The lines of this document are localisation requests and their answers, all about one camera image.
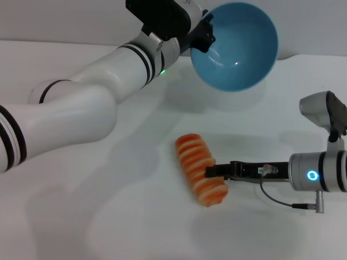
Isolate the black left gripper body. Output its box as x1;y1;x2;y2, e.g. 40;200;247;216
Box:
178;23;204;57

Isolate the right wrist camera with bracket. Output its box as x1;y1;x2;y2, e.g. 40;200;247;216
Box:
299;91;347;153

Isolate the orange striped bread loaf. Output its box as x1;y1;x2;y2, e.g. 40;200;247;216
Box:
174;133;229;208

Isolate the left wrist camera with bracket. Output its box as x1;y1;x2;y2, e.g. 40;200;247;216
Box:
125;0;204;42

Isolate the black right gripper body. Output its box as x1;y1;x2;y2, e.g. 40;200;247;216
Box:
229;160;291;183

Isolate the right wrist cable with connector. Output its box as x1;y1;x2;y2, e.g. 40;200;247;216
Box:
259;163;325;215

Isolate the blue bowl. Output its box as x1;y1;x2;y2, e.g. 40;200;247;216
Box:
190;2;279;93

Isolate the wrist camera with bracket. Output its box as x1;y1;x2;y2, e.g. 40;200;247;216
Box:
125;0;204;42
299;91;347;153

